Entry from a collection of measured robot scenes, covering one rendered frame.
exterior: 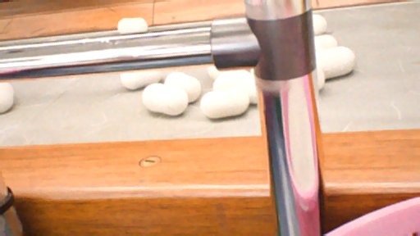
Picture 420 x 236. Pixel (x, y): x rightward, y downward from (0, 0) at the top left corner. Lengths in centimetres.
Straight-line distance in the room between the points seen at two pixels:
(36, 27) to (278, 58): 52
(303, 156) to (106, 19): 47
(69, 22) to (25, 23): 6
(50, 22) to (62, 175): 40
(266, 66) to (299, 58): 1
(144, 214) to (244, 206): 5
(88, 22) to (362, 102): 38
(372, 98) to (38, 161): 22
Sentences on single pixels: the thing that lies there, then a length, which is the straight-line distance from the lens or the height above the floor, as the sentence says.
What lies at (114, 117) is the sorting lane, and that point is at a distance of 41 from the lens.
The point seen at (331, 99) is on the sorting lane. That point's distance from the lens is 38.
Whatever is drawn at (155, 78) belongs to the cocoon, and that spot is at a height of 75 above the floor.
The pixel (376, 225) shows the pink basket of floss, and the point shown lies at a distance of 22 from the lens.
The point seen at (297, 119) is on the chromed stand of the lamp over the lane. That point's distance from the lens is 19.
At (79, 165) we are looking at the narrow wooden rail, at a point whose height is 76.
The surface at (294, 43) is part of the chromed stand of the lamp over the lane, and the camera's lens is 18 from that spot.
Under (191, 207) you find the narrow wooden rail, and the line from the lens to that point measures 26.
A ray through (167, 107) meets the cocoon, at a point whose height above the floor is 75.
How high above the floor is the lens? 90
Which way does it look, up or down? 26 degrees down
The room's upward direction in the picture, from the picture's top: 10 degrees counter-clockwise
